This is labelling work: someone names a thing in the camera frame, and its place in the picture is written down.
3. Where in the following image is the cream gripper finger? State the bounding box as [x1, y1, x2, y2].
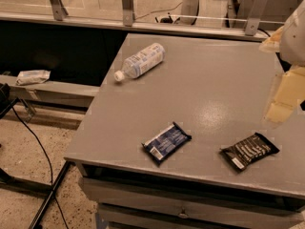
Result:
[259, 27, 284, 52]
[265, 66, 305, 123]

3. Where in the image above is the black chocolate rxbar wrapper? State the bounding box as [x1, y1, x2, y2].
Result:
[220, 133, 279, 172]

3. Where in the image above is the blue blueberry rxbar wrapper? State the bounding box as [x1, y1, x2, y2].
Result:
[142, 122, 192, 165]

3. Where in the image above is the clear plastic water bottle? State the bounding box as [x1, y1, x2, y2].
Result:
[114, 43, 165, 82]

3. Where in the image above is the grey drawer cabinet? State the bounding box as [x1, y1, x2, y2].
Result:
[79, 168, 304, 229]

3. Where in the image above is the crumpled white packet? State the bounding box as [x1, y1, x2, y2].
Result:
[16, 70, 51, 86]

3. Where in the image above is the black metal stand leg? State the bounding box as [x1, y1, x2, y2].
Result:
[29, 161, 71, 229]

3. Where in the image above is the grey metal bracket right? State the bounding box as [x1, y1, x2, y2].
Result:
[245, 0, 268, 36]

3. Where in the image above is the grey metal bracket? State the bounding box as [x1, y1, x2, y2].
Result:
[122, 0, 134, 27]
[50, 0, 68, 21]
[245, 0, 268, 36]

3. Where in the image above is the grey metal bracket middle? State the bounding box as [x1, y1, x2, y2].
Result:
[122, 0, 134, 27]

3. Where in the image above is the grey metal rail frame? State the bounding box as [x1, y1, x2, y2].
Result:
[0, 11, 275, 43]

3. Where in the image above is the grey metal bracket left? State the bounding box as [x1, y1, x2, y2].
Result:
[50, 0, 68, 21]

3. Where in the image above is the black floor cable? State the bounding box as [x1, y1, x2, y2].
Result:
[10, 105, 71, 229]

